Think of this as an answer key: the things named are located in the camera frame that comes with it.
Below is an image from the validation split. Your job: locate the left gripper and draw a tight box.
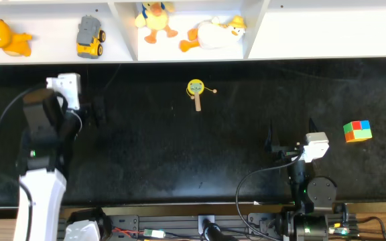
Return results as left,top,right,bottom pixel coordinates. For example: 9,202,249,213
78,95,109,128

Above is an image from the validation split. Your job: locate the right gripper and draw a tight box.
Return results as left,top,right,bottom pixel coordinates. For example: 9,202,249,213
265,116,319,162

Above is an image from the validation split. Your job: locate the grey and yellow toy truck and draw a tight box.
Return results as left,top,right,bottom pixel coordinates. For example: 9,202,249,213
76,15,107,60

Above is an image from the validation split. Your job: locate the many-coloured puzzle cube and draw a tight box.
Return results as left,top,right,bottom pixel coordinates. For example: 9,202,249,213
342,120,373,144

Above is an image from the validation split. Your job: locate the white shelf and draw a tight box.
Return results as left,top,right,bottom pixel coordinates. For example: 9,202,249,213
0,0,386,66

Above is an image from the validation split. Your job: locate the yellow rattle drum toy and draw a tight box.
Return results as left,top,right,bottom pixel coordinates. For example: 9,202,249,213
185,78,218,112

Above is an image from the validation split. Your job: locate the white plush duck yellow hat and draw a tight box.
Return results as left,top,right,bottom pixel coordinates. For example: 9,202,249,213
178,15,247,53

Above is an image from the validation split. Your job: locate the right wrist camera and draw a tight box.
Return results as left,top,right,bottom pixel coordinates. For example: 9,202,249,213
302,131,330,164

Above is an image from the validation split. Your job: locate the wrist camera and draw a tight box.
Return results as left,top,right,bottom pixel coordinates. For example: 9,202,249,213
45,72,82,111
302,131,330,164

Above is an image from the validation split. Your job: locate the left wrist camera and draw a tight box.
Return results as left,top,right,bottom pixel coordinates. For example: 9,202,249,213
45,72,82,111

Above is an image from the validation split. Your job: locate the black cable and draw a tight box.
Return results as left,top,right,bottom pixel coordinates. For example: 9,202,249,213
0,83,52,241
235,150,304,241

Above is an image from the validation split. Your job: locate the mounting rail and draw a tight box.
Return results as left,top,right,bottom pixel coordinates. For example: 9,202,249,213
57,212,386,241

